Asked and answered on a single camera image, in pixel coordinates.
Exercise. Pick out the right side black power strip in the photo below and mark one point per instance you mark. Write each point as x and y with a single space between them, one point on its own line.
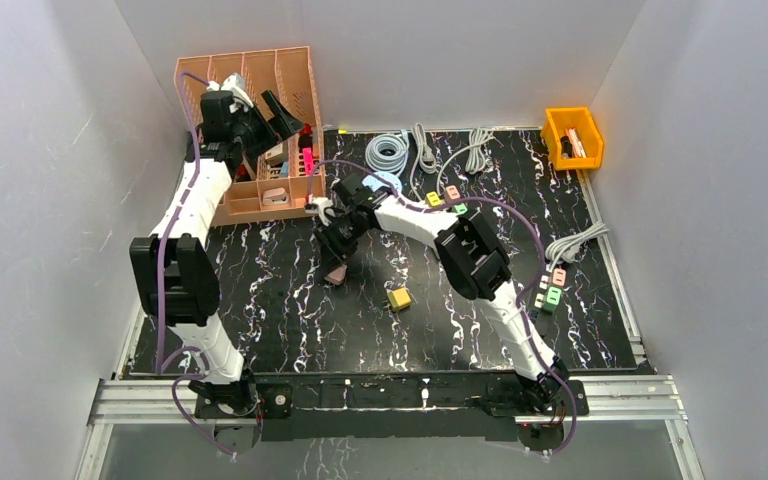
550 290

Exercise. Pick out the aluminium base frame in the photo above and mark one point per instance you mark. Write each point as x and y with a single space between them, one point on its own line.
430 404

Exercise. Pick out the yellow plug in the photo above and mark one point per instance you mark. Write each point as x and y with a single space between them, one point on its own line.
398 299
433 199

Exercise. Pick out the round blue power socket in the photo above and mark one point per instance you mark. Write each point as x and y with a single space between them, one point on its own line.
381 179

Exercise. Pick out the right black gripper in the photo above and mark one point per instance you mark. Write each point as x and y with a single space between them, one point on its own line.
333 251

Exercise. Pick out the pink file organizer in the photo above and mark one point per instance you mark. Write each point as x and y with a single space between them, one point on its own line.
275 186

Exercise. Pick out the pink plug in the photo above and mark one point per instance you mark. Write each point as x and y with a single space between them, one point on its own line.
337 276

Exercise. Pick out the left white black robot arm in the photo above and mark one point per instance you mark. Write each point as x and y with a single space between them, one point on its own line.
175 279

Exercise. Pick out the orange storage bin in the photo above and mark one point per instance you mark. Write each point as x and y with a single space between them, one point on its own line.
573 139

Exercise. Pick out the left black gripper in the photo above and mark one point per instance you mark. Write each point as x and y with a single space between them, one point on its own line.
259 124

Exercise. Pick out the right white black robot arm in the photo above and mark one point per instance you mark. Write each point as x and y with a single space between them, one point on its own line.
476 265

